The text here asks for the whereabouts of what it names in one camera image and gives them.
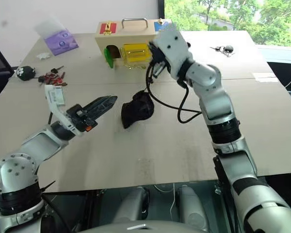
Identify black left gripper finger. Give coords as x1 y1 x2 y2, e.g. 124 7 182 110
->
83 95 118 113
87 99 117 122

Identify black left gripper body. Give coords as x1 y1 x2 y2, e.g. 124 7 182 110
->
66 103 98 133

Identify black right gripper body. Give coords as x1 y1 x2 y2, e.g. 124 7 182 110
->
147 41 172 77

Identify black paw print pouch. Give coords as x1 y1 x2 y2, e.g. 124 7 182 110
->
14 65 37 82

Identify bunch of red keys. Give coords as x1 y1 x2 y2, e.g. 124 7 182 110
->
37 65 69 87

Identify keys with black fob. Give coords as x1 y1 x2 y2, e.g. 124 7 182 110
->
210 45 236 58

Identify white crumpled paper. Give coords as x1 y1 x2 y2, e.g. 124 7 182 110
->
36 51 52 60

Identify purple and clear plastic pack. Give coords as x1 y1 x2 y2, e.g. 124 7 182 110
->
33 17 80 57

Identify silver robot left leg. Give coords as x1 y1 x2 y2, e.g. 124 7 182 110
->
111 186 150 225

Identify silver robot leg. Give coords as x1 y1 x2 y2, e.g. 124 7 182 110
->
111 186 150 225
177 184 210 231

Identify silver robot torso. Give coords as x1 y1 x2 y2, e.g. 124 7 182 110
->
77 219 209 233

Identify silver robot right leg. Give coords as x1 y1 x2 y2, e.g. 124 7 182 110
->
177 184 210 231

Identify metal table clamp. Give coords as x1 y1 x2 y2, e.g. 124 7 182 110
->
214 179 225 195

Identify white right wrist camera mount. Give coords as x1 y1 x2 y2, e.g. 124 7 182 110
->
153 31 194 80

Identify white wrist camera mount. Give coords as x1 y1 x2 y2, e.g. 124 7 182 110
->
44 84 86 137
153 31 194 80

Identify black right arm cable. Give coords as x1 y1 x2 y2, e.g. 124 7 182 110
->
145 62 202 124

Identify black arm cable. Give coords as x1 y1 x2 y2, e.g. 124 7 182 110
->
40 181 74 233
145 62 202 124

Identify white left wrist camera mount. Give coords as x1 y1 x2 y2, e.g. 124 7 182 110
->
44 84 86 137

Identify black drawstring pouch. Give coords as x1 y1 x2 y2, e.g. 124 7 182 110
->
120 90 156 130

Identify wooden lock box with handle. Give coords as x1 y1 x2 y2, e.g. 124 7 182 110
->
95 18 180 70

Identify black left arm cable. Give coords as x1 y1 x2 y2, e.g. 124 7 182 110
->
40 181 74 233

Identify white cable under table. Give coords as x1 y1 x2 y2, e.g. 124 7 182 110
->
154 183 178 217

